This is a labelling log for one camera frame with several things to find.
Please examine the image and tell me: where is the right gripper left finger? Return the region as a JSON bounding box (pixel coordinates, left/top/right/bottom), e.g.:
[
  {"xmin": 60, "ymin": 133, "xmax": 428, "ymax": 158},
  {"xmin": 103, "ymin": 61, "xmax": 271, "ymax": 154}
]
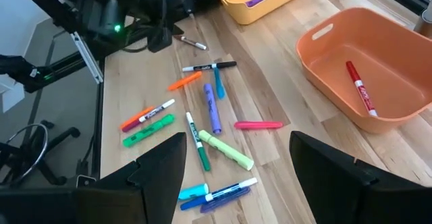
[{"xmin": 0, "ymin": 132, "xmax": 188, "ymax": 224}]

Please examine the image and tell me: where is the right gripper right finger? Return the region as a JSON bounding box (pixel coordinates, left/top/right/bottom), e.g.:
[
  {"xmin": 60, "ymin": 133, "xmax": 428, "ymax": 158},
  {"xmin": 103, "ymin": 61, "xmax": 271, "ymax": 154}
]
[{"xmin": 289, "ymin": 130, "xmax": 432, "ymax": 224}]

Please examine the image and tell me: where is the brown dry-erase marker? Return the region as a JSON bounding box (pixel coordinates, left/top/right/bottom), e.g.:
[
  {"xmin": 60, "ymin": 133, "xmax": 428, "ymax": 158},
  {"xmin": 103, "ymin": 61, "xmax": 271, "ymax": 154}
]
[{"xmin": 173, "ymin": 34, "xmax": 208, "ymax": 51}]

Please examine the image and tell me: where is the black dry-erase marker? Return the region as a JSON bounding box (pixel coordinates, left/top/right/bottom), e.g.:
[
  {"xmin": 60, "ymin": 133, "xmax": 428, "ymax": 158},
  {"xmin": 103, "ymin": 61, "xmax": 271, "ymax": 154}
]
[{"xmin": 182, "ymin": 60, "xmax": 238, "ymax": 74}]

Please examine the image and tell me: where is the orange highlighter pen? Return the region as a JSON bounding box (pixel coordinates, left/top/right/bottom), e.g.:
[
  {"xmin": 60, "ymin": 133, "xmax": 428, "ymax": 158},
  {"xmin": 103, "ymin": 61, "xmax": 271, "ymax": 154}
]
[
  {"xmin": 119, "ymin": 105, "xmax": 155, "ymax": 131},
  {"xmin": 167, "ymin": 70, "xmax": 204, "ymax": 92}
]

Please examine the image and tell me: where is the light blue highlighter pen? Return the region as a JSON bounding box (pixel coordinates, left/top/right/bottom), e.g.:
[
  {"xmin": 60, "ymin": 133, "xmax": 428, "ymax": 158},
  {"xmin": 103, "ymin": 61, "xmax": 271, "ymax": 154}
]
[{"xmin": 213, "ymin": 67, "xmax": 226, "ymax": 101}]

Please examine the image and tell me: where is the maroon dry-erase marker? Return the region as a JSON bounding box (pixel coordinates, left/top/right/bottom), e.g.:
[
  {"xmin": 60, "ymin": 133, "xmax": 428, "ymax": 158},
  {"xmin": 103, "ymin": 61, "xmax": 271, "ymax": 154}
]
[{"xmin": 121, "ymin": 98, "xmax": 177, "ymax": 134}]

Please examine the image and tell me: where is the teal highlighter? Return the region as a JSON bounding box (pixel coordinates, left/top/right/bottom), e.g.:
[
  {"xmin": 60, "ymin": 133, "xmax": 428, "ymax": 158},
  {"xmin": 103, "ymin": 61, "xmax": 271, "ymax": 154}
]
[{"xmin": 177, "ymin": 182, "xmax": 211, "ymax": 202}]

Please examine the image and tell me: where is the red dry-erase marker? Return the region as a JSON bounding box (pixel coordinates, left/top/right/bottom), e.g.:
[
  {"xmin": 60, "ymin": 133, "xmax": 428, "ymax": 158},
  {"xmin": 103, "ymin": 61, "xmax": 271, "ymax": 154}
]
[{"xmin": 345, "ymin": 60, "xmax": 379, "ymax": 118}]

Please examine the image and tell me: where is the green dry-erase marker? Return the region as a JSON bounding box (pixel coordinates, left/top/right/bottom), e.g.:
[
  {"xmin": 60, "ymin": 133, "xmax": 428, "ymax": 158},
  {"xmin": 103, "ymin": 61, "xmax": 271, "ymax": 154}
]
[{"xmin": 185, "ymin": 111, "xmax": 212, "ymax": 173}]

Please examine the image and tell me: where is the pink highlighter pen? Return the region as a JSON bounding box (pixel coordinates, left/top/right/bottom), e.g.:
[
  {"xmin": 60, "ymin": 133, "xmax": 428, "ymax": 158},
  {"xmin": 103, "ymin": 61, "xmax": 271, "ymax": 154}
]
[{"xmin": 233, "ymin": 120, "xmax": 284, "ymax": 131}]

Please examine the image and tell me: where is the blue dry-erase marker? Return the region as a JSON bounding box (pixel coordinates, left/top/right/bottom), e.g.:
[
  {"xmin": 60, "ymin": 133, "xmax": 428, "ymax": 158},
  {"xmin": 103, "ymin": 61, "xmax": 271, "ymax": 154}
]
[{"xmin": 179, "ymin": 177, "xmax": 259, "ymax": 212}]

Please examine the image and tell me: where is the dark blue highlighter pen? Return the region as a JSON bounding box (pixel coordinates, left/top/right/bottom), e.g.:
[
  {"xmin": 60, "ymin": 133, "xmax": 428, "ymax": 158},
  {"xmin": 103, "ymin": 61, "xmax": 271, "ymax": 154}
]
[{"xmin": 199, "ymin": 186, "xmax": 252, "ymax": 215}]

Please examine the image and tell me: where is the lime green highlighter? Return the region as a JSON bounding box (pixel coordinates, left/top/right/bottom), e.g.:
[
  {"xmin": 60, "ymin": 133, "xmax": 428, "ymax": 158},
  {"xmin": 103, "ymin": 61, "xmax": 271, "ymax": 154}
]
[{"xmin": 198, "ymin": 129, "xmax": 255, "ymax": 172}]

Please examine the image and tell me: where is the black office chair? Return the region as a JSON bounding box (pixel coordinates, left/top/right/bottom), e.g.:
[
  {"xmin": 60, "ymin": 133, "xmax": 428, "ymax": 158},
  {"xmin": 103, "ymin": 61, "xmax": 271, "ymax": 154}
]
[{"xmin": 0, "ymin": 119, "xmax": 82, "ymax": 189}]

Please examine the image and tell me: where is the yellow plastic bin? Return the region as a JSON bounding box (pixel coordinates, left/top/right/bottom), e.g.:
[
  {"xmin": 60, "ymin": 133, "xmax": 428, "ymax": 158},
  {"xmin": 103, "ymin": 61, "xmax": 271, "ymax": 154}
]
[{"xmin": 213, "ymin": 0, "xmax": 302, "ymax": 26}]

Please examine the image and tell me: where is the orange plastic bin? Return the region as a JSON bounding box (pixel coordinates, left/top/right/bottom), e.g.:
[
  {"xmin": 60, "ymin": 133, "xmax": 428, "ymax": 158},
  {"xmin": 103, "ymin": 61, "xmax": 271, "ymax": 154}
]
[{"xmin": 296, "ymin": 7, "xmax": 432, "ymax": 135}]

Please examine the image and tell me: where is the white floor box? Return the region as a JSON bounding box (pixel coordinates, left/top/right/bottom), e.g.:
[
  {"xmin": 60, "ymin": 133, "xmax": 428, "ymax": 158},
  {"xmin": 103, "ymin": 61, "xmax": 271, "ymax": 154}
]
[{"xmin": 0, "ymin": 78, "xmax": 26, "ymax": 114}]

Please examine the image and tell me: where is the table-level camera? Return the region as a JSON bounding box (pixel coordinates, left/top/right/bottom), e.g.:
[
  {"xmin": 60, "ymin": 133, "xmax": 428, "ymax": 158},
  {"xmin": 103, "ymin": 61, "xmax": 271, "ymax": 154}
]
[{"xmin": 75, "ymin": 174, "xmax": 98, "ymax": 189}]

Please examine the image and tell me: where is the silver metal bracket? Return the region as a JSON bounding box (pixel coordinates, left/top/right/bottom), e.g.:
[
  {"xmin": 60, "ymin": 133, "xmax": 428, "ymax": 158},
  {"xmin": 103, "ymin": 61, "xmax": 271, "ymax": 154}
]
[{"xmin": 70, "ymin": 31, "xmax": 105, "ymax": 84}]

